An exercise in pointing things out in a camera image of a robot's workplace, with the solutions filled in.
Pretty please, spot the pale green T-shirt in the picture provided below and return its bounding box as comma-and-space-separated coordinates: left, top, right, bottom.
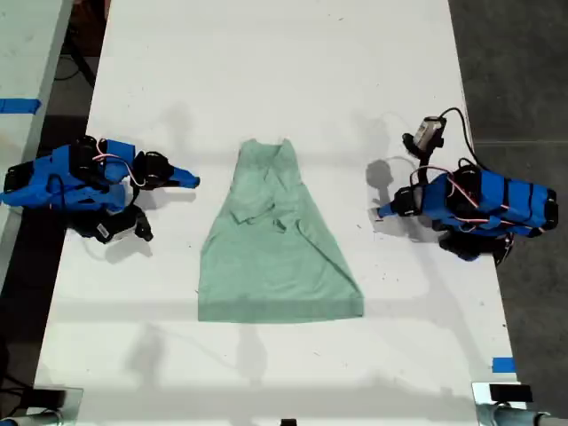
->
196, 138, 366, 325

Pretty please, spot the long blue tape strip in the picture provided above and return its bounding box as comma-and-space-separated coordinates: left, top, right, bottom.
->
0, 98, 43, 115

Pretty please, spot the white side table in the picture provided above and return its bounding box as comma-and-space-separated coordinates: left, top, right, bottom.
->
0, 0, 75, 288

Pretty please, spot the short blue tape strip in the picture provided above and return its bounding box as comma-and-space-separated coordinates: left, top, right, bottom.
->
491, 356, 517, 375

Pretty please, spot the metal clamp plate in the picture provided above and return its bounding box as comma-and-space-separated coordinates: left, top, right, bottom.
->
470, 381, 533, 426
24, 386, 85, 426

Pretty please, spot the small black box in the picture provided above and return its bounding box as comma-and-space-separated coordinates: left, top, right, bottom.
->
488, 383, 533, 403
31, 389, 68, 408

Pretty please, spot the black camera stalk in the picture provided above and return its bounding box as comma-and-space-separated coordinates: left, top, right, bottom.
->
410, 150, 436, 189

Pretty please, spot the black camera box with label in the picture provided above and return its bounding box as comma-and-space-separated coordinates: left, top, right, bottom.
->
94, 203, 155, 245

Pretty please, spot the black grey camera box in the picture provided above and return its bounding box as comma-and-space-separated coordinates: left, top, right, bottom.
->
401, 115, 446, 158

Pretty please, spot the black camera cable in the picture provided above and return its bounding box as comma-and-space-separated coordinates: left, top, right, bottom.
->
441, 106, 490, 172

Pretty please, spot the black floor cable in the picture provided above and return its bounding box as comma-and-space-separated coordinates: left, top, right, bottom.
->
53, 17, 98, 89

